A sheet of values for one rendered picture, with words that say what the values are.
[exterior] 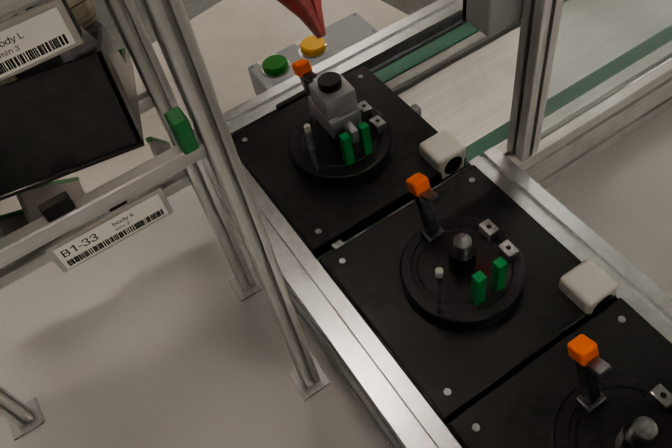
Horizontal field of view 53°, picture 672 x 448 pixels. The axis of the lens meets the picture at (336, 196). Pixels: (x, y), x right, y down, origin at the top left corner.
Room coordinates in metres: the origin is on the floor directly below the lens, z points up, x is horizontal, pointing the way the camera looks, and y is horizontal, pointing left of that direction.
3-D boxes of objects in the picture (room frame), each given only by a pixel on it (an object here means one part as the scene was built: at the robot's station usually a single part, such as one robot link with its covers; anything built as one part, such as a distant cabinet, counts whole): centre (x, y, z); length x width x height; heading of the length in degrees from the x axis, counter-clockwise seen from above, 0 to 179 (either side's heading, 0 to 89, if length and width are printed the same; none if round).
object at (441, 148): (0.57, -0.15, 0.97); 0.05 x 0.05 x 0.04; 24
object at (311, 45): (0.85, -0.01, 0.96); 0.04 x 0.04 x 0.02
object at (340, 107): (0.61, -0.02, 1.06); 0.08 x 0.04 x 0.07; 21
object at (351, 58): (0.87, -0.21, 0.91); 0.89 x 0.06 x 0.11; 114
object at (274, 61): (0.82, 0.05, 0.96); 0.04 x 0.04 x 0.02
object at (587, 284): (0.39, -0.12, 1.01); 0.24 x 0.24 x 0.13; 24
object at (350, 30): (0.85, -0.01, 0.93); 0.21 x 0.07 x 0.06; 114
